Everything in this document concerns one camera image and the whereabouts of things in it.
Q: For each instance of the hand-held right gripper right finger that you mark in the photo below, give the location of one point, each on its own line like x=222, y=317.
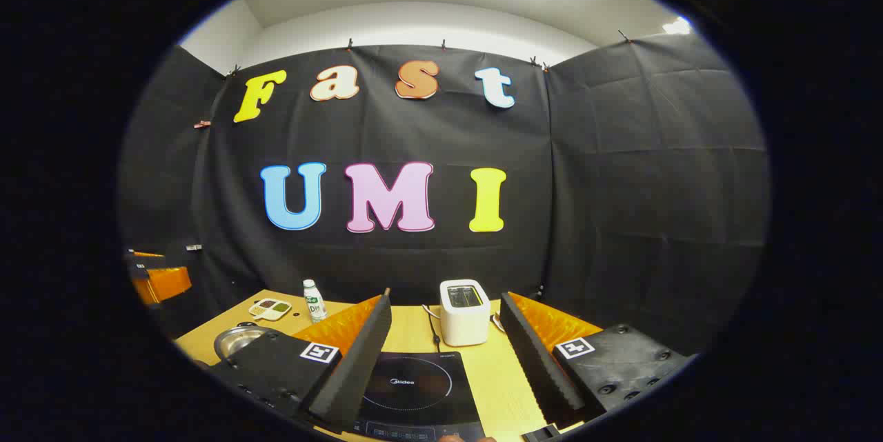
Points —
x=534, y=359

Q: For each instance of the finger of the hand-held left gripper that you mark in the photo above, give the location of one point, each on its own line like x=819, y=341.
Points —
x=167, y=283
x=148, y=260

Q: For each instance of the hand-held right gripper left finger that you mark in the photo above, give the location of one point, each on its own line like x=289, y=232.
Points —
x=359, y=359

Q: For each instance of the black induction cooktop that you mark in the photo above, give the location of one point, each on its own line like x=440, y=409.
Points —
x=414, y=390

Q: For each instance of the steel pot with soybeans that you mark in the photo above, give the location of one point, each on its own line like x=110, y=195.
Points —
x=238, y=340

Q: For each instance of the white drink bottle green label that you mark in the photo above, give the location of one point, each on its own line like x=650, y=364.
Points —
x=315, y=305

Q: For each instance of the white toaster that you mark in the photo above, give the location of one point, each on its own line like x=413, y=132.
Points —
x=463, y=321

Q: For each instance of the white divided bean dish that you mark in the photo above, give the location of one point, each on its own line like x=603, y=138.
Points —
x=270, y=309

